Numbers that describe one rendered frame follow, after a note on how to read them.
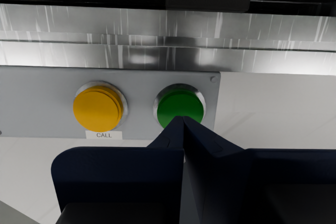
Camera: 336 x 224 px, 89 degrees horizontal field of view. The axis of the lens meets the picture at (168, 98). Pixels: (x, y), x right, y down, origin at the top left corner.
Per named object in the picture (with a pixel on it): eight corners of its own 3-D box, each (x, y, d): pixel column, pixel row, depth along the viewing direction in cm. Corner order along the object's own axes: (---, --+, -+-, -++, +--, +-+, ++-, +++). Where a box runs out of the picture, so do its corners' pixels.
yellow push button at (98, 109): (126, 123, 17) (121, 134, 15) (85, 122, 17) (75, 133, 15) (124, 83, 15) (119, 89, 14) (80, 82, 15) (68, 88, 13)
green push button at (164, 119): (197, 125, 17) (201, 135, 15) (157, 124, 17) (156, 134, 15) (201, 85, 16) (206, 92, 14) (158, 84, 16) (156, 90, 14)
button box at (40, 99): (201, 116, 22) (213, 144, 16) (37, 112, 22) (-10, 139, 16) (206, 62, 20) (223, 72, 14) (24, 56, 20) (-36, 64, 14)
